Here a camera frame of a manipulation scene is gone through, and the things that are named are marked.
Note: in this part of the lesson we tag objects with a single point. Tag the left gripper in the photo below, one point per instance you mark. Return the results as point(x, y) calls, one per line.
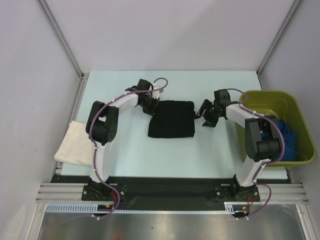
point(152, 111)

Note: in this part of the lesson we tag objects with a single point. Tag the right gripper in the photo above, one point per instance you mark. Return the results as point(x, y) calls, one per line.
point(206, 103)

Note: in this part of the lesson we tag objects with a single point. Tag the black t shirt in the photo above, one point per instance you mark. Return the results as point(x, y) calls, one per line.
point(173, 119)

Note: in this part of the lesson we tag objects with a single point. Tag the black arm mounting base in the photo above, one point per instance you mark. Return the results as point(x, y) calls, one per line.
point(172, 194)

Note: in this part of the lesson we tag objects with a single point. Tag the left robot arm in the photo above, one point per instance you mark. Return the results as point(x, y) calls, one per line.
point(102, 128)

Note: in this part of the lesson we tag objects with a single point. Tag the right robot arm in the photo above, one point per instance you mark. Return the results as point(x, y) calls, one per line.
point(263, 140)

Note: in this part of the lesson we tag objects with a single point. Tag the olive green plastic bin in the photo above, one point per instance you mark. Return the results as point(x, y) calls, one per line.
point(283, 106)

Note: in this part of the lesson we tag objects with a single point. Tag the folded cream t shirt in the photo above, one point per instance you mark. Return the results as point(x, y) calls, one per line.
point(76, 146)

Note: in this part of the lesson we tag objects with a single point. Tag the blue t shirt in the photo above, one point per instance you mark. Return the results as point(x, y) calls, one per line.
point(289, 138)

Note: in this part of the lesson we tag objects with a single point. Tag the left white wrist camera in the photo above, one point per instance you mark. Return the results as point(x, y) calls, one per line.
point(157, 91)

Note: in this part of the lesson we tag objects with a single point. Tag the left aluminium corner post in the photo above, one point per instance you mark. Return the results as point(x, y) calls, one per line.
point(49, 16)

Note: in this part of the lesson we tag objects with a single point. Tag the aluminium corner post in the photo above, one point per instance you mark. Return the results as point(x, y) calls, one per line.
point(49, 16)
point(279, 35)

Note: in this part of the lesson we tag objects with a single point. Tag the white slotted cable duct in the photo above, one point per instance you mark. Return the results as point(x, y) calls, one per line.
point(96, 208)

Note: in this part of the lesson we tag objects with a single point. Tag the aluminium frame rail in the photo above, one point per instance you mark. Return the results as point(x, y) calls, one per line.
point(72, 193)

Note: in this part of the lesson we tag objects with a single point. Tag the right aluminium corner post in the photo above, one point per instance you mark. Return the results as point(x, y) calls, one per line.
point(279, 35)

